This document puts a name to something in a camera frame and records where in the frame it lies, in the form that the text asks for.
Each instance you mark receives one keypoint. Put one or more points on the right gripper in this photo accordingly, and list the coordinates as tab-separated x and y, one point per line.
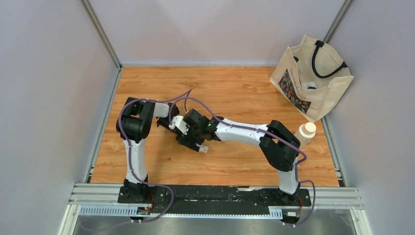
186	140

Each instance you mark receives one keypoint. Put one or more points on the white staple tray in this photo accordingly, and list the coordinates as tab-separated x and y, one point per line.
203	149

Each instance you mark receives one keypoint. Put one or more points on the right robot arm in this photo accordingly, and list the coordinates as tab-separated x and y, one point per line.
279	146

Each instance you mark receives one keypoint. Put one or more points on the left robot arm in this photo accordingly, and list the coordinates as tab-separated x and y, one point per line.
134	124

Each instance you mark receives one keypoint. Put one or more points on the white plastic bottle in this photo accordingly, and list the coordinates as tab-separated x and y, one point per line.
305	133

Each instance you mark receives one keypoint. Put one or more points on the beige canvas tote bag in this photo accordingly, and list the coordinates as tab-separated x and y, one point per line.
312	77

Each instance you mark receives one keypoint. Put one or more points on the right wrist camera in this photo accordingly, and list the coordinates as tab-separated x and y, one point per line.
179	123

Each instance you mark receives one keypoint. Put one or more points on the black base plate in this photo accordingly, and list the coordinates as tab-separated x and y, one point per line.
217	200

